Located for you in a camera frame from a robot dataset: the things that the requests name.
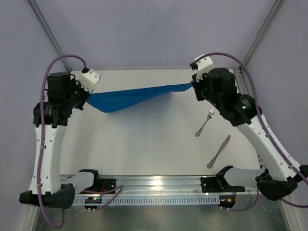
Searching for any blue satin napkin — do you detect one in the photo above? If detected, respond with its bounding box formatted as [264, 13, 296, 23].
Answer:
[87, 83, 192, 113]

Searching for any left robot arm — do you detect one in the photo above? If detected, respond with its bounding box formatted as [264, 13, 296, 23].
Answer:
[19, 69, 101, 209]

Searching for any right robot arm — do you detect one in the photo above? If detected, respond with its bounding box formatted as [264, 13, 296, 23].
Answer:
[191, 68, 308, 201]

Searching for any silver fork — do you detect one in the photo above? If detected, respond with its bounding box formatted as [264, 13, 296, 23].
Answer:
[195, 108, 215, 137]

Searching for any silver table knife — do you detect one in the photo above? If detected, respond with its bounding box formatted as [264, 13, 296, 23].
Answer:
[207, 135, 231, 169]

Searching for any left controller board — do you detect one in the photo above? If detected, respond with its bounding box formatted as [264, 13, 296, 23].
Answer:
[84, 196, 102, 211]

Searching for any controller board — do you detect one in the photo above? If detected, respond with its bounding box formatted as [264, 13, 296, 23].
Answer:
[84, 196, 102, 211]
[218, 196, 236, 210]

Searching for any right controller board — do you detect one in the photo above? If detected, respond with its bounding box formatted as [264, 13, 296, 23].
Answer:
[218, 196, 236, 210]

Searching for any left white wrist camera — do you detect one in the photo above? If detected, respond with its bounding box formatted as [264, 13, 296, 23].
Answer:
[79, 69, 101, 94]

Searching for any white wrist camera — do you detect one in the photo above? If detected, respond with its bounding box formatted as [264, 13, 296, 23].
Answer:
[190, 54, 214, 82]
[79, 69, 101, 94]

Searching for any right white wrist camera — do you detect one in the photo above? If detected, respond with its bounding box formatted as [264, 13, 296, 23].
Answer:
[190, 54, 214, 82]

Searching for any right aluminium side rail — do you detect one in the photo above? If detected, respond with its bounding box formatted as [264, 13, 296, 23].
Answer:
[233, 67, 250, 95]

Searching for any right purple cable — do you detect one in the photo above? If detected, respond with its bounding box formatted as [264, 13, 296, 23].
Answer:
[202, 51, 308, 212]

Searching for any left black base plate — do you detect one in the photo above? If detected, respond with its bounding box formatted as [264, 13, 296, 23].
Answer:
[81, 178, 116, 194]

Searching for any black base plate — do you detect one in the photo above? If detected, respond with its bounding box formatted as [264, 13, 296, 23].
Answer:
[81, 178, 116, 194]
[200, 176, 245, 193]

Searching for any left aluminium frame post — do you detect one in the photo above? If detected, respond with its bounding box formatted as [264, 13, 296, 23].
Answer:
[26, 0, 72, 73]

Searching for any aluminium frame post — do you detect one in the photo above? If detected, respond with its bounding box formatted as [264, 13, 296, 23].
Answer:
[243, 0, 285, 65]
[26, 0, 72, 73]

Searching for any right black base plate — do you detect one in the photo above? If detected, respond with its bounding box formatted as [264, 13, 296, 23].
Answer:
[200, 176, 245, 193]

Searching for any aluminium front rail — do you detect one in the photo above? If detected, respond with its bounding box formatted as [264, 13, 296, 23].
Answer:
[27, 175, 292, 197]

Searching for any right aluminium frame post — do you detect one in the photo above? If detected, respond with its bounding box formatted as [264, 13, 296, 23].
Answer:
[243, 0, 285, 65]

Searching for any slotted grey cable duct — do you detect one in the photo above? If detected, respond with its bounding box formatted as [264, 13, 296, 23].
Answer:
[72, 194, 219, 206]

